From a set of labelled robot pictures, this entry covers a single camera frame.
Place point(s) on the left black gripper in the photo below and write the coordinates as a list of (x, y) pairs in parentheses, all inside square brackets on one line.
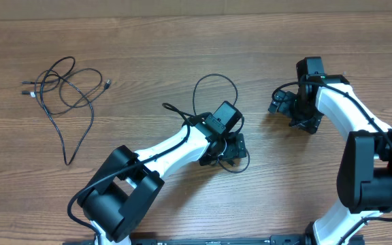
[(235, 147)]

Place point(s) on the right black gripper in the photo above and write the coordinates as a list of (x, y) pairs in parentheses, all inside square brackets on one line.
[(281, 103)]

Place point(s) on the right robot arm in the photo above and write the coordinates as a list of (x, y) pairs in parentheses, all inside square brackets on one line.
[(364, 180)]

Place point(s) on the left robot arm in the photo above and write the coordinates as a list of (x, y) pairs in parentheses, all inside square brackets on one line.
[(123, 189)]

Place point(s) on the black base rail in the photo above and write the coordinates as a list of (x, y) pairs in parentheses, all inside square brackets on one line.
[(213, 241)]

